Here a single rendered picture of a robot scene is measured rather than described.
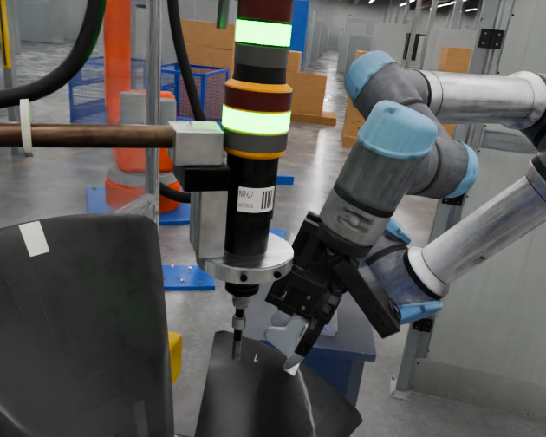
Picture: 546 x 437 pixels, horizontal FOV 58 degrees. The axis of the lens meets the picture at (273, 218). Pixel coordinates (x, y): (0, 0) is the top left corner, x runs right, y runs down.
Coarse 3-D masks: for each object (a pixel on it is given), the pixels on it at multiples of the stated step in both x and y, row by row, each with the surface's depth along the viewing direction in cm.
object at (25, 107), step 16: (96, 0) 26; (96, 16) 26; (80, 32) 27; (96, 32) 27; (80, 48) 27; (64, 64) 27; (80, 64) 27; (48, 80) 27; (64, 80) 27; (0, 96) 26; (16, 96) 26; (32, 96) 27
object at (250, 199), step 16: (240, 160) 32; (256, 160) 32; (272, 160) 32; (240, 176) 32; (256, 176) 32; (272, 176) 33; (240, 192) 32; (256, 192) 32; (272, 192) 33; (240, 208) 33; (256, 208) 33; (272, 208) 34; (240, 224) 33; (256, 224) 33; (224, 240) 35; (240, 240) 34; (256, 240) 34; (224, 288) 36; (240, 288) 35; (256, 288) 36
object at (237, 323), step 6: (240, 312) 37; (234, 318) 37; (240, 318) 37; (234, 324) 37; (240, 324) 37; (234, 330) 38; (240, 330) 38; (234, 336) 38; (240, 336) 38; (234, 342) 38; (240, 342) 38; (234, 348) 38; (240, 348) 39; (234, 354) 39; (240, 354) 39; (234, 360) 39
